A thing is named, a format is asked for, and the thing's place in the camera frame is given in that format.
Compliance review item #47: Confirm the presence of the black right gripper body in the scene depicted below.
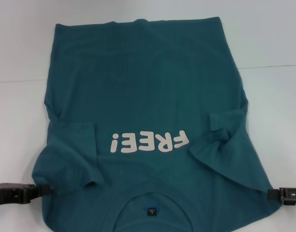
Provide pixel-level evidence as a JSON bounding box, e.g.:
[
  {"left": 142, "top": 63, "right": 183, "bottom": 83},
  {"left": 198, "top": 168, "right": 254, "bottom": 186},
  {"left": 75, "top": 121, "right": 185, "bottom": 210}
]
[{"left": 279, "top": 187, "right": 296, "bottom": 207}]

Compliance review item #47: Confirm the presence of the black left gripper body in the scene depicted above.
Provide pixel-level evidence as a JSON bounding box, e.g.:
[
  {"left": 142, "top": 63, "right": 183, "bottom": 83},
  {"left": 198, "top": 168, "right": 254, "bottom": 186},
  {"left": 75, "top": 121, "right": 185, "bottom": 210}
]
[{"left": 0, "top": 183, "right": 35, "bottom": 207}]

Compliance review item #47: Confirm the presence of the teal t-shirt with FREE print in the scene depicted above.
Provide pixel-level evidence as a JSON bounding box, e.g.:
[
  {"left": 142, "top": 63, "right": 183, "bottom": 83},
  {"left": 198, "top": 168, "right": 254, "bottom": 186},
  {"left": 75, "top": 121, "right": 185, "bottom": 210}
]
[{"left": 31, "top": 16, "right": 281, "bottom": 232}]

